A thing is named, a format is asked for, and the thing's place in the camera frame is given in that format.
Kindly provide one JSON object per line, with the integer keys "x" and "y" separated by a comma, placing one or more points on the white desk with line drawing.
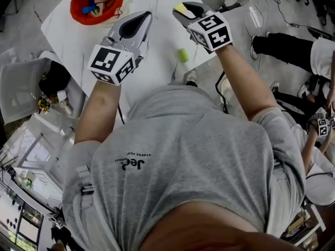
{"x": 44, "y": 182}

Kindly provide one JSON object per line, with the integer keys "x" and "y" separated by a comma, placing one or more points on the person's left forearm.
{"x": 96, "y": 114}

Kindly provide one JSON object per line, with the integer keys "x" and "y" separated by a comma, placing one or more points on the yellow block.
{"x": 179, "y": 7}

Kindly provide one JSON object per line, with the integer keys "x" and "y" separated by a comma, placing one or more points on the green toy piece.
{"x": 96, "y": 11}

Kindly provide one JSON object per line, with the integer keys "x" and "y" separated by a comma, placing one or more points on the person's shoe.
{"x": 191, "y": 75}
{"x": 225, "y": 88}

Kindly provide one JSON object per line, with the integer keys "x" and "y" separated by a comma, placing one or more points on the small pot with yellow flowers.
{"x": 44, "y": 104}

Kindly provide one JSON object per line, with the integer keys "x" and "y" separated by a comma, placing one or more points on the white cup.
{"x": 61, "y": 95}

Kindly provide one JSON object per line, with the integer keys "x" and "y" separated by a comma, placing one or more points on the green block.
{"x": 182, "y": 55}

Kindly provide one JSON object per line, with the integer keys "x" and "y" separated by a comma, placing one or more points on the black bag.
{"x": 55, "y": 78}

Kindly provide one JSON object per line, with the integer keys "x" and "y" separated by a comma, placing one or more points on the small pot with red flowers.
{"x": 53, "y": 97}

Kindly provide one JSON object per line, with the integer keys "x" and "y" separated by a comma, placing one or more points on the blue plastic toy piece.
{"x": 89, "y": 9}

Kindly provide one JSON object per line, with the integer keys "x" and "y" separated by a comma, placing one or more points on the person's left shoe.
{"x": 191, "y": 75}

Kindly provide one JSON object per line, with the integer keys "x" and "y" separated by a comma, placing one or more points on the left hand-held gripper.
{"x": 110, "y": 64}

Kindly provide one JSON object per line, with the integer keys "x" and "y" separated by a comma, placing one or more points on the person's right forearm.
{"x": 243, "y": 82}

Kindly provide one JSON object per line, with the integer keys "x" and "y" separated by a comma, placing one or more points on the white bottle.
{"x": 65, "y": 106}

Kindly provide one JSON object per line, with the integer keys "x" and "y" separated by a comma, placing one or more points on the small green plant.
{"x": 28, "y": 183}

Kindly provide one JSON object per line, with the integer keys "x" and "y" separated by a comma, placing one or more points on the person's right shoe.
{"x": 225, "y": 88}

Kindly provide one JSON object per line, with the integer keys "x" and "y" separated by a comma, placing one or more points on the light grey armchair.
{"x": 18, "y": 88}

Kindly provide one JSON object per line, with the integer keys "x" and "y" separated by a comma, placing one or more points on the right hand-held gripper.
{"x": 212, "y": 33}

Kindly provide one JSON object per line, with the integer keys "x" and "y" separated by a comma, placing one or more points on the red-rimmed clear storage bucket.
{"x": 78, "y": 9}

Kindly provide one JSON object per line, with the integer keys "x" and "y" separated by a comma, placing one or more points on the person's torso in grey shirt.
{"x": 183, "y": 153}

